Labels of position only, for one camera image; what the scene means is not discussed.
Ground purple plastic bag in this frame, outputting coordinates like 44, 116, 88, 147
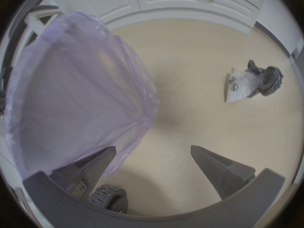
3, 11, 160, 179

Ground black plastic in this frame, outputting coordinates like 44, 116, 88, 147
246, 60, 284, 98

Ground white wardrobe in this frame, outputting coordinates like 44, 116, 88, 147
47, 0, 265, 35

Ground grey and white chair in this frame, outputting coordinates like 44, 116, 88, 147
7, 0, 63, 56

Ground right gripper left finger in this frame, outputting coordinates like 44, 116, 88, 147
49, 146, 117, 200

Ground white printed wrapper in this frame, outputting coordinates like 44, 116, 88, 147
224, 68, 264, 103

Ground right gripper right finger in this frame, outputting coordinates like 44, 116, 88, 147
191, 145, 257, 200

